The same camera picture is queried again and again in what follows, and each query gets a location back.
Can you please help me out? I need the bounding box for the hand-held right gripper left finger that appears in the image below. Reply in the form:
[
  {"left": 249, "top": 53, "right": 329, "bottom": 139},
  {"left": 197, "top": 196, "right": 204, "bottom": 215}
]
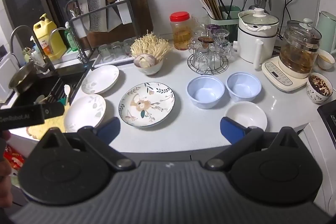
[{"left": 39, "top": 117, "right": 136, "bottom": 172}]

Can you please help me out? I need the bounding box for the bundle of black chopsticks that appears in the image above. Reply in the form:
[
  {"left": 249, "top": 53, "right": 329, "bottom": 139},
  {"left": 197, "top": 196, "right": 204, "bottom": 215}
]
[{"left": 215, "top": 0, "right": 236, "bottom": 20}]

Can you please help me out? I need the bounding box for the white leaf pattern plate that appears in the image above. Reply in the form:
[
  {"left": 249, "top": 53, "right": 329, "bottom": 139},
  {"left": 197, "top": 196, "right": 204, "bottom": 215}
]
[
  {"left": 81, "top": 65, "right": 120, "bottom": 95},
  {"left": 64, "top": 94, "right": 107, "bottom": 133}
]

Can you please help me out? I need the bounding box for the cluster of clear glass cups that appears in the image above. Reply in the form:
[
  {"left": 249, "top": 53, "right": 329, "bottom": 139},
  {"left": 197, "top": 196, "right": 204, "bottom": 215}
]
[{"left": 188, "top": 28, "right": 232, "bottom": 71}]

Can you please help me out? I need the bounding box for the steel pot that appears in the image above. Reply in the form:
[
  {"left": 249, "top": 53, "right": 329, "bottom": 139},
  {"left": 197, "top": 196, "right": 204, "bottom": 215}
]
[{"left": 8, "top": 60, "right": 38, "bottom": 95}]

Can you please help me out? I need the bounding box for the clear glass pitcher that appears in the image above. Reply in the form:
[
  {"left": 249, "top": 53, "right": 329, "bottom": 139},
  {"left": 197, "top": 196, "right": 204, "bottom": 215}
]
[{"left": 191, "top": 15, "right": 211, "bottom": 38}]

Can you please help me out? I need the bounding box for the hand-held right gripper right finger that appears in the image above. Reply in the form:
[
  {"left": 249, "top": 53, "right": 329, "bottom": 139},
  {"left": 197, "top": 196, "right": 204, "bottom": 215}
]
[{"left": 204, "top": 116, "right": 303, "bottom": 172}]

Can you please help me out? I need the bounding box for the wooden cutting board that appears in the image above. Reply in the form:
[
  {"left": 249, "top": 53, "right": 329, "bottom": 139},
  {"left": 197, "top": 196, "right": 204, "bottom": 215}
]
[{"left": 86, "top": 0, "right": 154, "bottom": 48}]

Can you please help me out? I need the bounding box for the short steel faucet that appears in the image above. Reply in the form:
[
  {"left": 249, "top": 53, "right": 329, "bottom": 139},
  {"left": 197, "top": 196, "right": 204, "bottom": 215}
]
[{"left": 48, "top": 27, "right": 88, "bottom": 62}]

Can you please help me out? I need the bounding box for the yellow cloth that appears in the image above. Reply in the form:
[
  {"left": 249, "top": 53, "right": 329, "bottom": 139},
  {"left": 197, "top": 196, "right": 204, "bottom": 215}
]
[{"left": 27, "top": 103, "right": 72, "bottom": 141}]

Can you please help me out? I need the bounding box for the white tea cup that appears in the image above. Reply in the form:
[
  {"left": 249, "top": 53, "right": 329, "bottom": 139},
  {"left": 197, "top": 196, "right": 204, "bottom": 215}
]
[{"left": 317, "top": 49, "right": 336, "bottom": 71}]

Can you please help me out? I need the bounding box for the patterned steel cleaver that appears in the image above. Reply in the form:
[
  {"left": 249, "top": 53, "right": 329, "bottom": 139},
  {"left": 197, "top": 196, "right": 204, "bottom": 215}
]
[{"left": 86, "top": 0, "right": 108, "bottom": 33}]

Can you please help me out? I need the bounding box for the pale green kettle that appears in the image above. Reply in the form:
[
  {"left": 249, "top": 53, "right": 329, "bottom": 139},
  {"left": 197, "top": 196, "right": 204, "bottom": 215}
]
[{"left": 315, "top": 10, "right": 336, "bottom": 55}]

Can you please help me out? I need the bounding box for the bundle of wooden chopsticks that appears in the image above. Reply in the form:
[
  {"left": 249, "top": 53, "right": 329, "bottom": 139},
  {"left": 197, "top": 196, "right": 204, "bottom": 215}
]
[{"left": 198, "top": 0, "right": 224, "bottom": 20}]

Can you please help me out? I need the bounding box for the green chopstick holder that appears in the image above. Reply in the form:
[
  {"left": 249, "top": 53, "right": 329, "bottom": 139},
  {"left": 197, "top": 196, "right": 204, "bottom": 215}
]
[{"left": 208, "top": 5, "right": 242, "bottom": 43}]

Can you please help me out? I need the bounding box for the white electric cooking pot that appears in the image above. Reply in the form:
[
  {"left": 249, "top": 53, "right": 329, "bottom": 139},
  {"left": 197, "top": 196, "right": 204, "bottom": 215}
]
[{"left": 233, "top": 7, "right": 280, "bottom": 70}]

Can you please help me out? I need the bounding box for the white countertop appliance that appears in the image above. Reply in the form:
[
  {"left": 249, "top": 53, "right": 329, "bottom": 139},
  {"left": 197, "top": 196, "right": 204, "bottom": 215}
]
[{"left": 0, "top": 52, "right": 16, "bottom": 103}]

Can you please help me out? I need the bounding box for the patterned bowl with food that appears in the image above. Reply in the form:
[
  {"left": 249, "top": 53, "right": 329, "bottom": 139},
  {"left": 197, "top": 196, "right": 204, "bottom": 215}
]
[{"left": 306, "top": 72, "right": 333, "bottom": 105}]

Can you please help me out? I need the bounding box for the green glass bottle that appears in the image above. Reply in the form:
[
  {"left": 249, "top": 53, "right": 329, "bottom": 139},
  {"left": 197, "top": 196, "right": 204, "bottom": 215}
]
[{"left": 64, "top": 22, "right": 79, "bottom": 52}]

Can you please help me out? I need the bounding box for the glass electric health kettle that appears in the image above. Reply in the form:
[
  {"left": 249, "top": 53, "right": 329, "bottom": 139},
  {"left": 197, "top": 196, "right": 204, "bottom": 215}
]
[{"left": 261, "top": 18, "right": 323, "bottom": 92}]

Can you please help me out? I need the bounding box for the tall steel faucet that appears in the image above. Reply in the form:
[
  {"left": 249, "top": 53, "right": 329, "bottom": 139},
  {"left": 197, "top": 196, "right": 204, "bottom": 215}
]
[{"left": 10, "top": 25, "right": 56, "bottom": 75}]

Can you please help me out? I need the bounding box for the wire cup rack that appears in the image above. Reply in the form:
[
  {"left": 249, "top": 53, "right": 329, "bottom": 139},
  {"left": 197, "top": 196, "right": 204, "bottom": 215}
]
[{"left": 187, "top": 53, "right": 228, "bottom": 75}]

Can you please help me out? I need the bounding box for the yellow detergent bottle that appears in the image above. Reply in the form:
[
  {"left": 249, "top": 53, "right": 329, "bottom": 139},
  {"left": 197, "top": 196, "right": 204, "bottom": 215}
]
[{"left": 33, "top": 13, "right": 68, "bottom": 62}]

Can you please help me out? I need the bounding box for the white ceramic bowl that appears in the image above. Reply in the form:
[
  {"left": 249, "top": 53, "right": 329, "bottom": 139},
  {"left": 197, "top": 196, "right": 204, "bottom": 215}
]
[{"left": 224, "top": 102, "right": 268, "bottom": 133}]

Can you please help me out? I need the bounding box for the black metal knife rack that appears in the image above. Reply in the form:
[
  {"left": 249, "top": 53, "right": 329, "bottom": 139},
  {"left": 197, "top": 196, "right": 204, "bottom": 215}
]
[{"left": 65, "top": 0, "right": 140, "bottom": 67}]

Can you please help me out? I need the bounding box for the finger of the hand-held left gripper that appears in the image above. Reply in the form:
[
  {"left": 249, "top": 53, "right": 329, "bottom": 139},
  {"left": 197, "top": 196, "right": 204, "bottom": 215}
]
[{"left": 41, "top": 104, "right": 65, "bottom": 120}]

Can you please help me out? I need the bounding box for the floral plate with blue rim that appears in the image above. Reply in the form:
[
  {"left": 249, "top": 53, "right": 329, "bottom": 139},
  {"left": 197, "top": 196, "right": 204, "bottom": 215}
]
[{"left": 119, "top": 82, "right": 176, "bottom": 127}]

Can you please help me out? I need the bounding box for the black induction stove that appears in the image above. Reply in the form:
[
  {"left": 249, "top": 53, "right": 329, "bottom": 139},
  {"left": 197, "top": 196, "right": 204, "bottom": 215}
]
[{"left": 317, "top": 102, "right": 336, "bottom": 141}]

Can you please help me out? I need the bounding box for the red lid plastic jar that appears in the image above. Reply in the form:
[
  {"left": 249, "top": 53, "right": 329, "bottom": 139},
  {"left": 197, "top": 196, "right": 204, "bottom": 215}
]
[{"left": 169, "top": 12, "right": 194, "bottom": 51}]

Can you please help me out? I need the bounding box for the black kitchen sink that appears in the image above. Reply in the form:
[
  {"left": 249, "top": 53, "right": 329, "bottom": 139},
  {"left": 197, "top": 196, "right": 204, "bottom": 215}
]
[{"left": 12, "top": 63, "right": 91, "bottom": 109}]

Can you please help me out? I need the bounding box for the red printed bag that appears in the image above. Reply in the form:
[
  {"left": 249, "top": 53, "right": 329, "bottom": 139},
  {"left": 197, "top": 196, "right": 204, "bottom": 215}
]
[{"left": 4, "top": 145, "right": 26, "bottom": 171}]

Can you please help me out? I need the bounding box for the white spoon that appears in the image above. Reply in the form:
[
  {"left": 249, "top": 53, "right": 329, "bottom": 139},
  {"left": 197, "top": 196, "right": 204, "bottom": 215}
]
[{"left": 63, "top": 84, "right": 71, "bottom": 105}]

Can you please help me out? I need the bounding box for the beige ceramic bowl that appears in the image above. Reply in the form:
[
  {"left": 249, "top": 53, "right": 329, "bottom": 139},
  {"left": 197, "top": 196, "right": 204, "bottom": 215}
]
[{"left": 134, "top": 56, "right": 164, "bottom": 75}]

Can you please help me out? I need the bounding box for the clear glass jar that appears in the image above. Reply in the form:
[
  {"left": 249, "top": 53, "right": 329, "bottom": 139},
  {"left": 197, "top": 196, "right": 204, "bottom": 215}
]
[
  {"left": 98, "top": 44, "right": 112, "bottom": 62},
  {"left": 122, "top": 39, "right": 135, "bottom": 57},
  {"left": 110, "top": 41, "right": 124, "bottom": 60}
]

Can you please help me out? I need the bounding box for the small pale blue plastic bowl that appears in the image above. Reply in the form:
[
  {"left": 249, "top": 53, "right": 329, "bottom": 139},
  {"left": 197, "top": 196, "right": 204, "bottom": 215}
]
[{"left": 226, "top": 72, "right": 262, "bottom": 103}]

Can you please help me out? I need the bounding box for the white tray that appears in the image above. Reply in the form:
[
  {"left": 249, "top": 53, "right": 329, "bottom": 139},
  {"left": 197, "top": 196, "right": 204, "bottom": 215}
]
[{"left": 93, "top": 39, "right": 136, "bottom": 69}]

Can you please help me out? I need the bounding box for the person's left hand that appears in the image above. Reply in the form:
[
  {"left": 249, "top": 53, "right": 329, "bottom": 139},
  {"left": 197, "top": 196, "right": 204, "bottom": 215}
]
[{"left": 0, "top": 160, "right": 13, "bottom": 208}]

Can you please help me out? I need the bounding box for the large pale blue plastic bowl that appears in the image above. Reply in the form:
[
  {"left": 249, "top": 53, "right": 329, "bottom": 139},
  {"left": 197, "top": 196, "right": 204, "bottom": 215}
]
[{"left": 186, "top": 75, "right": 226, "bottom": 109}]

